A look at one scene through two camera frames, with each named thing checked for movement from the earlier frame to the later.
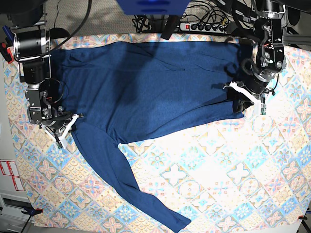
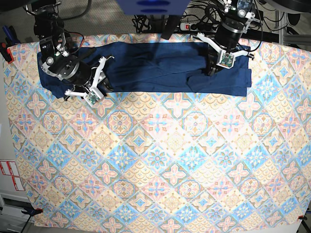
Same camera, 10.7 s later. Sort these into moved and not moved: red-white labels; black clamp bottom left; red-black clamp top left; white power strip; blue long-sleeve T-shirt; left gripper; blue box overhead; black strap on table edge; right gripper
Moved: right gripper; blue long-sleeve T-shirt; left gripper
Not moved: black clamp bottom left; red-white labels; red-black clamp top left; blue box overhead; white power strip; black strap on table edge
